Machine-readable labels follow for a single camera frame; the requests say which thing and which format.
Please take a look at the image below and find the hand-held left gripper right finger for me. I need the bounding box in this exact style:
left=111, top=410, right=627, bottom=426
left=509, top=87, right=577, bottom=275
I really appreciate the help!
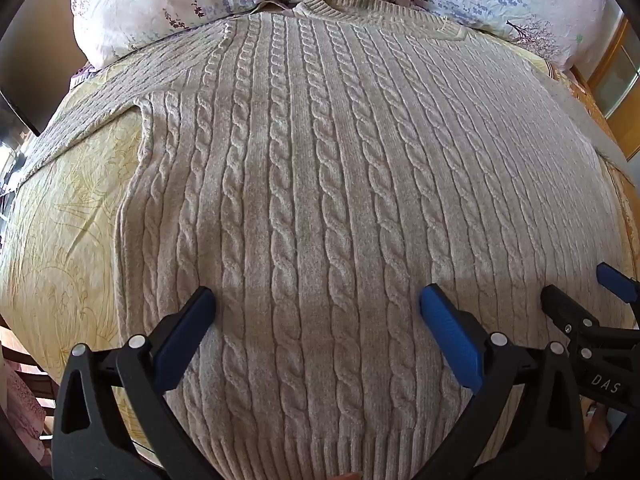
left=419, top=283, right=587, bottom=480

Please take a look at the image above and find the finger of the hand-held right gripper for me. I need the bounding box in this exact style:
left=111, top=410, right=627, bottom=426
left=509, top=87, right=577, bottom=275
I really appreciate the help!
left=595, top=262, right=640, bottom=307
left=541, top=284, right=602, bottom=333

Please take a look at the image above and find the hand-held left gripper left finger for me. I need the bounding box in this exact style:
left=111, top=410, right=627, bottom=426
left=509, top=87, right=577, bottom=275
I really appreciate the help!
left=51, top=286, right=217, bottom=480

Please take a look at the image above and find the beige cable-knit sweater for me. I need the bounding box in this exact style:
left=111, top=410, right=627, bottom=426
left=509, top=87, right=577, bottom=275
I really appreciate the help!
left=10, top=0, right=637, bottom=480

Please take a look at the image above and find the yellow patterned bedsheet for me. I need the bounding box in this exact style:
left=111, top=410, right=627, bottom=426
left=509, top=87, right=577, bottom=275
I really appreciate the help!
left=0, top=35, right=640, bottom=467

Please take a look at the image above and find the pink lace cloth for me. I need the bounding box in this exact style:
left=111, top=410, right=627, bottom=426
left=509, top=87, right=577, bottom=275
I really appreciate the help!
left=0, top=357, right=49, bottom=457

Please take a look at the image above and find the wooden headboard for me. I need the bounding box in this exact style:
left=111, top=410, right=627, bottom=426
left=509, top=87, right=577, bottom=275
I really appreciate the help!
left=570, top=16, right=640, bottom=162

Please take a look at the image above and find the light blue lavender-print pillow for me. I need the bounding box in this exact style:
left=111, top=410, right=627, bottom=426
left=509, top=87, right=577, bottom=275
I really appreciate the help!
left=400, top=0, right=624, bottom=74

